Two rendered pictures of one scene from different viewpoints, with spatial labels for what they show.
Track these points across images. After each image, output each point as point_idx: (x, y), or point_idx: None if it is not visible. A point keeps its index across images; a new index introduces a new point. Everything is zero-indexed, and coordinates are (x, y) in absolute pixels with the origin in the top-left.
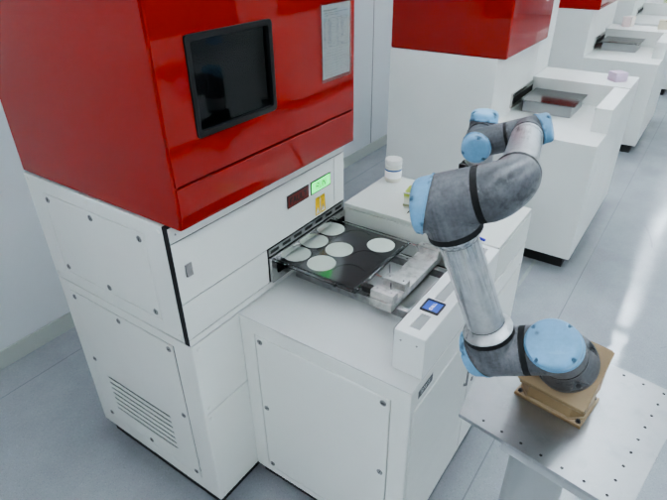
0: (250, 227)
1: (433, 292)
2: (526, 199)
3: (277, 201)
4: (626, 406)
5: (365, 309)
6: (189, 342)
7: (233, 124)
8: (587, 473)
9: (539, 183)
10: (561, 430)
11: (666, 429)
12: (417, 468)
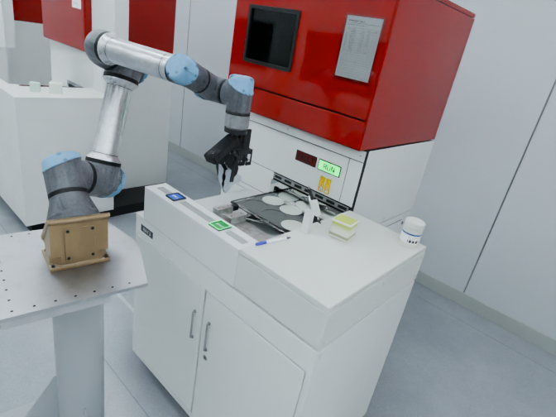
0: (268, 145)
1: (193, 203)
2: (84, 48)
3: (289, 146)
4: (29, 283)
5: None
6: None
7: (261, 64)
8: (13, 239)
9: (88, 44)
10: None
11: None
12: (143, 304)
